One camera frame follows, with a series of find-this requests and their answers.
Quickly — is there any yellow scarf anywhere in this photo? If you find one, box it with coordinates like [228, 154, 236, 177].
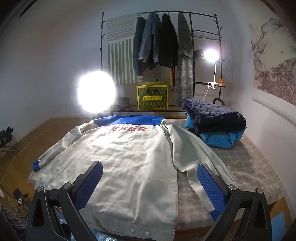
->
[169, 66, 175, 92]

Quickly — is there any black coat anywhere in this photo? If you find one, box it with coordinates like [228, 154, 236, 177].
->
[159, 13, 178, 69]

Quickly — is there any dark denim jacket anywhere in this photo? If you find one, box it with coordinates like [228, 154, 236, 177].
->
[132, 16, 148, 77]

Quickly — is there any grey and blue jacket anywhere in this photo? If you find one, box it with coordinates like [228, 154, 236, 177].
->
[32, 115, 237, 239]

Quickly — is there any ring light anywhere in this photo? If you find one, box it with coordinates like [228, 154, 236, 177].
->
[77, 71, 117, 113]

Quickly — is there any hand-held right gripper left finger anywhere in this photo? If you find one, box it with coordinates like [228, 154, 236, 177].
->
[25, 161, 104, 241]

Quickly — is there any black metal clothes rack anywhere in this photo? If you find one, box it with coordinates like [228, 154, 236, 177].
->
[99, 10, 226, 116]

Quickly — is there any folded navy quilted jacket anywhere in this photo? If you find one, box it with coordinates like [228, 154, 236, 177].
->
[181, 98, 247, 135]

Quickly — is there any blue denim jacket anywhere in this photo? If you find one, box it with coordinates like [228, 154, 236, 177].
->
[138, 13, 163, 70]

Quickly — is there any striped wall poster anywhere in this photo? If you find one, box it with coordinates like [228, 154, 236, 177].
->
[105, 13, 141, 86]

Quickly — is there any black folding stand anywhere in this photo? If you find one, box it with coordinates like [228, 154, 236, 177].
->
[0, 126, 19, 153]

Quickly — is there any grey plaid coat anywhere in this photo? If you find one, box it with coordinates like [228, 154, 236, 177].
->
[173, 12, 194, 106]

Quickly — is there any yellow patterned box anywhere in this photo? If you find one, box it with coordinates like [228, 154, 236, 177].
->
[136, 81, 168, 110]

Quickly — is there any landscape wall painting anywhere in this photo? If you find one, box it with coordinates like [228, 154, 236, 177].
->
[247, 16, 296, 103]

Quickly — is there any black device on floor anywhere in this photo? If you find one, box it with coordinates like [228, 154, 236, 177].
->
[13, 188, 28, 204]

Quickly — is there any white clip lamp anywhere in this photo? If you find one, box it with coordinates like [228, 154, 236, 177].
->
[203, 48, 221, 100]

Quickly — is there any small potted plant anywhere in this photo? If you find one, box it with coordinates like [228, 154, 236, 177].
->
[117, 95, 130, 110]

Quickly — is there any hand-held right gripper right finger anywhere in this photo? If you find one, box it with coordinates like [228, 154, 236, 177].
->
[196, 163, 271, 241]

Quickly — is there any cable bundle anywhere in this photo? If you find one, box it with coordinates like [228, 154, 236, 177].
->
[0, 197, 30, 232]

